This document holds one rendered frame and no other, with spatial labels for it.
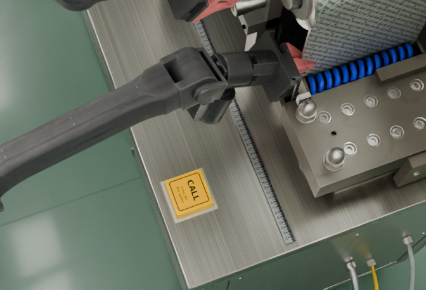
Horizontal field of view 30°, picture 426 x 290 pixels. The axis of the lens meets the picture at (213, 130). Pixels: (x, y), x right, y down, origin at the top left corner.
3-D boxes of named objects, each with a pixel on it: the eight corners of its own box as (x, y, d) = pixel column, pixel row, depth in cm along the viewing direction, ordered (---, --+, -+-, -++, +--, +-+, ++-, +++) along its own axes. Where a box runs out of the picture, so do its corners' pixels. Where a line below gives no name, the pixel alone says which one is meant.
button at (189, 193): (164, 184, 145) (163, 180, 143) (200, 172, 146) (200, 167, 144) (177, 219, 143) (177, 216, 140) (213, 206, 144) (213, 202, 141)
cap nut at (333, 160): (319, 155, 134) (323, 146, 130) (338, 148, 135) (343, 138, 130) (328, 174, 133) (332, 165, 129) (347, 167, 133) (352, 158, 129)
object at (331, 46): (293, 80, 141) (308, 30, 124) (413, 40, 144) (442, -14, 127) (295, 83, 141) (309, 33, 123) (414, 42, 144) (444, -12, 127)
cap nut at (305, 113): (291, 108, 137) (295, 98, 133) (311, 101, 138) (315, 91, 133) (300, 127, 136) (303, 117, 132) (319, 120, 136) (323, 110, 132)
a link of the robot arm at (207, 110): (201, 90, 117) (174, 49, 121) (174, 141, 124) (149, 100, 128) (262, 82, 124) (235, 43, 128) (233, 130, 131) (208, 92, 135)
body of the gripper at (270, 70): (278, 102, 132) (243, 106, 128) (255, 51, 135) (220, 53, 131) (300, 82, 127) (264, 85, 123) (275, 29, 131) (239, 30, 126)
